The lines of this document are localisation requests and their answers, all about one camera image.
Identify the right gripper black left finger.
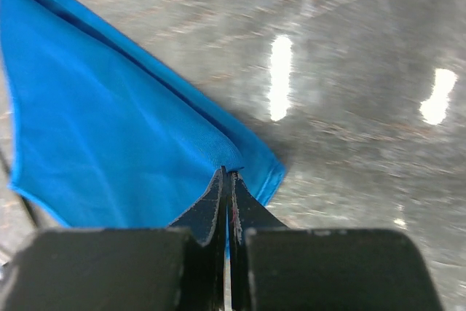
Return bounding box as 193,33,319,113
169,167,226,310

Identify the blue cloth napkin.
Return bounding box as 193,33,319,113
1,0,285,229

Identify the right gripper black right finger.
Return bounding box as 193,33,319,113
227,172,291,310

